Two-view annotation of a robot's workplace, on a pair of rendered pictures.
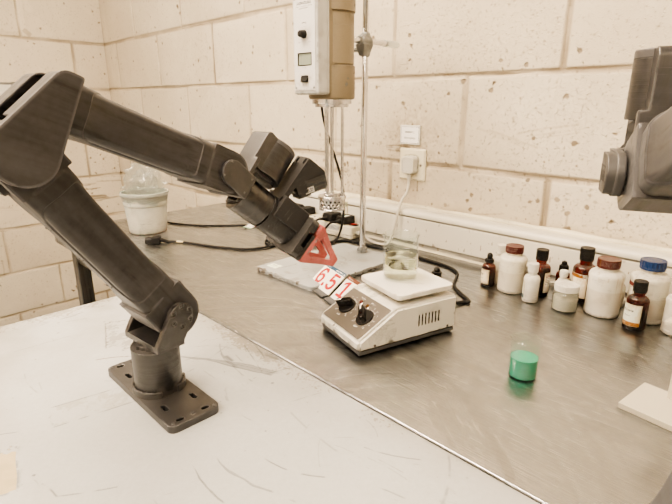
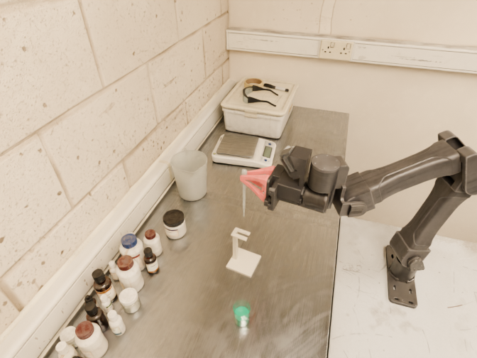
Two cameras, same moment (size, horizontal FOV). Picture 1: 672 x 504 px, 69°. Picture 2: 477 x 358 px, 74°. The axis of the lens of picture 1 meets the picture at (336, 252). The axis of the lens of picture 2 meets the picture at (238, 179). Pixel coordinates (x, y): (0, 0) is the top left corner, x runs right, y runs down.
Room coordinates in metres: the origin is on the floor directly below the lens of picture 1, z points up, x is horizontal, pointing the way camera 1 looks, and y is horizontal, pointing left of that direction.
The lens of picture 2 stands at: (0.84, 0.08, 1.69)
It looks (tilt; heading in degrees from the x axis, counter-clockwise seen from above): 39 degrees down; 242
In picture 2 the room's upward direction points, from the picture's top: straight up
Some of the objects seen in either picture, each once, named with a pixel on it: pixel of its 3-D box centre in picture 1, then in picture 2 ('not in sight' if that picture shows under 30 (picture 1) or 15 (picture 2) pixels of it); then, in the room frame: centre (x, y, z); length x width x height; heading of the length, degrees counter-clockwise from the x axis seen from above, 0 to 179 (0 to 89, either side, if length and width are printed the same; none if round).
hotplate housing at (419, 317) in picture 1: (393, 307); not in sight; (0.80, -0.10, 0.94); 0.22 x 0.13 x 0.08; 119
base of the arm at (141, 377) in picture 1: (157, 366); not in sight; (0.60, 0.24, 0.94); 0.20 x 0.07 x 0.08; 45
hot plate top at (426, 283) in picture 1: (405, 281); not in sight; (0.81, -0.12, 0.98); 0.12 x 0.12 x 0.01; 29
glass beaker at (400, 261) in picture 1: (399, 256); not in sight; (0.82, -0.11, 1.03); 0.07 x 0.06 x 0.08; 118
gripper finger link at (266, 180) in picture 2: not in sight; (260, 180); (0.53, -0.40, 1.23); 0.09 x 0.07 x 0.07; 127
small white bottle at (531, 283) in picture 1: (531, 282); (116, 322); (0.93, -0.39, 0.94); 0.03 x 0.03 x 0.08
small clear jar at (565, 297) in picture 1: (565, 296); (130, 300); (0.88, -0.44, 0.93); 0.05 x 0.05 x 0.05
